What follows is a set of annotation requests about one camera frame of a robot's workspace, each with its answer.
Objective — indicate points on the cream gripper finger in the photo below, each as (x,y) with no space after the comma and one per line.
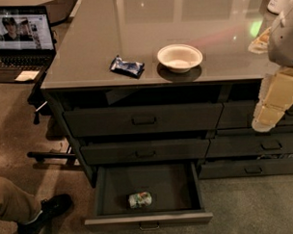
(260,44)
(274,99)

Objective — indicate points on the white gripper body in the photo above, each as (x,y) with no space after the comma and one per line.
(285,42)

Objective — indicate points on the white container on counter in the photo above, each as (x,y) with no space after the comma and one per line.
(279,0)

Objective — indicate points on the top right grey drawer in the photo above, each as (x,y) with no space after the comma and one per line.
(239,114)

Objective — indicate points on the bottom right grey drawer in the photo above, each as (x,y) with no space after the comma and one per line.
(246,168)

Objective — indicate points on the open bottom left drawer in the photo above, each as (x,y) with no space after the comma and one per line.
(175,191)

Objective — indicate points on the top left grey drawer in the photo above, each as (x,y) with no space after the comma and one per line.
(142,120)

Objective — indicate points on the middle left grey drawer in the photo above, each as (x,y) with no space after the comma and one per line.
(131,152)

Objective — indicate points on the white paper bowl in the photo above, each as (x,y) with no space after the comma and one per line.
(179,58)

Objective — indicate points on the blue snack packet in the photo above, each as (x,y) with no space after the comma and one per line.
(130,69)

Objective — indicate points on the white sticky note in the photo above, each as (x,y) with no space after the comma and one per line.
(25,76)

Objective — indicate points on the black open laptop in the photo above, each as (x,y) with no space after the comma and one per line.
(26,42)

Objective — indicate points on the black chair base leg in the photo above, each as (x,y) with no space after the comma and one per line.
(41,156)

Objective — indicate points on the tan trouser leg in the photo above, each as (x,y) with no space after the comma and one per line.
(17,205)

